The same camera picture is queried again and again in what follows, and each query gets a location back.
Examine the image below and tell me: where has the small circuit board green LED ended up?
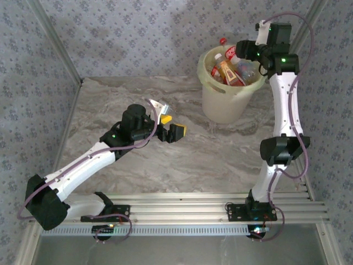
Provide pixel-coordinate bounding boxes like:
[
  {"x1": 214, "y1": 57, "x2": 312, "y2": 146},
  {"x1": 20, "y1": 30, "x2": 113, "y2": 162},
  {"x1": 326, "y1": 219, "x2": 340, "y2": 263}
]
[
  {"x1": 92, "y1": 224, "x2": 115, "y2": 240},
  {"x1": 248, "y1": 225, "x2": 270, "y2": 240}
]

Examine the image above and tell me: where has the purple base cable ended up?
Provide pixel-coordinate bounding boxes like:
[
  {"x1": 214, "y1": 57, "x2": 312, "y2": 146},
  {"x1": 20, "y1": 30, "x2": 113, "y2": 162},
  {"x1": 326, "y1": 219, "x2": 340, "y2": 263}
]
[
  {"x1": 92, "y1": 214, "x2": 132, "y2": 244},
  {"x1": 252, "y1": 205, "x2": 285, "y2": 242}
]

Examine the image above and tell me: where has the aluminium side rail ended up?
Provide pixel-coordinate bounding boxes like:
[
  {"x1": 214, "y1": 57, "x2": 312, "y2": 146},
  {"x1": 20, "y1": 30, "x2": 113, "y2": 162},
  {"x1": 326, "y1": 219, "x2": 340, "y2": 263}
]
[{"x1": 293, "y1": 160, "x2": 314, "y2": 201}]

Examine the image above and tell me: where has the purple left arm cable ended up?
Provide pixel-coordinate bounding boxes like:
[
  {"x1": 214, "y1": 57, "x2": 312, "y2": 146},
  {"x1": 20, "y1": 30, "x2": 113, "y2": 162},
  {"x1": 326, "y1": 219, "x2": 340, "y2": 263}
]
[{"x1": 17, "y1": 99, "x2": 158, "y2": 220}]

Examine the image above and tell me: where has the cream plastic bin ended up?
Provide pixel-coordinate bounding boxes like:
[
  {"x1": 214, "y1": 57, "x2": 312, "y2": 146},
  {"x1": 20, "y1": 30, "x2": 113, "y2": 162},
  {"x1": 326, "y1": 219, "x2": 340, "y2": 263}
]
[{"x1": 197, "y1": 45, "x2": 267, "y2": 124}]

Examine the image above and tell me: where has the grey slotted cable duct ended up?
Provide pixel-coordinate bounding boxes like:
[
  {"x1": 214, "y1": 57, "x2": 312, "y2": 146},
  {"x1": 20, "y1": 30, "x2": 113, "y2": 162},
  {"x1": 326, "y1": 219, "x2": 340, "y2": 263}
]
[{"x1": 41, "y1": 222, "x2": 253, "y2": 237}]

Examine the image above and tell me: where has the clear bottle white cap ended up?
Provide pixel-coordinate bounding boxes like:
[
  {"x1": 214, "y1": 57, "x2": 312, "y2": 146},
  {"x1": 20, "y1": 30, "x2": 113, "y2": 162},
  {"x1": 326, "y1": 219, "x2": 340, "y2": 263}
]
[{"x1": 231, "y1": 56, "x2": 261, "y2": 85}]

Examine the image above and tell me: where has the aluminium corner post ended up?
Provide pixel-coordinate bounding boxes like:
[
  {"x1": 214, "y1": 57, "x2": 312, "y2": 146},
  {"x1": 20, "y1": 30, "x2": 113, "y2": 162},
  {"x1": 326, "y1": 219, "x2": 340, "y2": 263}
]
[
  {"x1": 275, "y1": 0, "x2": 328, "y2": 80},
  {"x1": 27, "y1": 0, "x2": 83, "y2": 83}
]

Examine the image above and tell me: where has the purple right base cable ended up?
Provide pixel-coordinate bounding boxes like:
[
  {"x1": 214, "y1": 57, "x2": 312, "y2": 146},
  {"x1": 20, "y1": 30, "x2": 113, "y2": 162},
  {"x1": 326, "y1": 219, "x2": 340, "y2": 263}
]
[{"x1": 252, "y1": 205, "x2": 285, "y2": 242}]

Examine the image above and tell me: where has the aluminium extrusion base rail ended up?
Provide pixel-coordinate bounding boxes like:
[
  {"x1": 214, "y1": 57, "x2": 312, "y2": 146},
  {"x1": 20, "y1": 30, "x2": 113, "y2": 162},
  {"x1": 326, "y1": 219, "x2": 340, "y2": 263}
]
[{"x1": 66, "y1": 192, "x2": 330, "y2": 224}]

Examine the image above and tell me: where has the tea bottle red yellow label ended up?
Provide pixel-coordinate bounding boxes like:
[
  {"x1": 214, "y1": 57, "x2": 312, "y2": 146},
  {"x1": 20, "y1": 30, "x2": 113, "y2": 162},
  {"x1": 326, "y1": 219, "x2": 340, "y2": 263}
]
[{"x1": 214, "y1": 53, "x2": 246, "y2": 87}]

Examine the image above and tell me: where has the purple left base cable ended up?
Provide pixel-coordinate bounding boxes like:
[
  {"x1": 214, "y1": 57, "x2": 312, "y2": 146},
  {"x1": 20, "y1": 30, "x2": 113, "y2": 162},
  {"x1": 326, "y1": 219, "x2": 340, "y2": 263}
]
[{"x1": 92, "y1": 214, "x2": 132, "y2": 244}]

